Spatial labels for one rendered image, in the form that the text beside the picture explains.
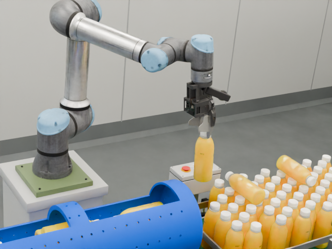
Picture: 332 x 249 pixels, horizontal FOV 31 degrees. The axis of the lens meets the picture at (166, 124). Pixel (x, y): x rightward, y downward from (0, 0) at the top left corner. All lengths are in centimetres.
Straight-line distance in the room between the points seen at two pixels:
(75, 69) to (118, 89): 291
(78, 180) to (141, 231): 39
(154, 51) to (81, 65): 43
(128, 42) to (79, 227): 61
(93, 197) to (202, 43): 73
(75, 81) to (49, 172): 35
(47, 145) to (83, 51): 37
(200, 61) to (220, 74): 373
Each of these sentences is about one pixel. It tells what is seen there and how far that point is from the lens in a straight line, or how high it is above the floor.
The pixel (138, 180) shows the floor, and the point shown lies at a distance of 467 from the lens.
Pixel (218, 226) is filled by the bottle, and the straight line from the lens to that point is 231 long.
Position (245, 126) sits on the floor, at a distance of 582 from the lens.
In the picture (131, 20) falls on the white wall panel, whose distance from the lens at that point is 501.
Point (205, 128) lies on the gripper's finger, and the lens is 209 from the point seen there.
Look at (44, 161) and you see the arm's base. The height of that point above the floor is 123.
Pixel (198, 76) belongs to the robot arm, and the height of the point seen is 164.
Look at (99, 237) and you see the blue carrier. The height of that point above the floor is 118.
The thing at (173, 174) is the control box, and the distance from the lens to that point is 254.
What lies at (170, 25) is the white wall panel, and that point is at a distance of 522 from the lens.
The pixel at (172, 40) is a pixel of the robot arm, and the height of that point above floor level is 174.
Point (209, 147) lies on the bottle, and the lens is 214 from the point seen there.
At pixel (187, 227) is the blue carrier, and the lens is 210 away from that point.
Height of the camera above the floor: 230
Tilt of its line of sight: 24 degrees down
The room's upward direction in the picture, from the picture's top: 6 degrees clockwise
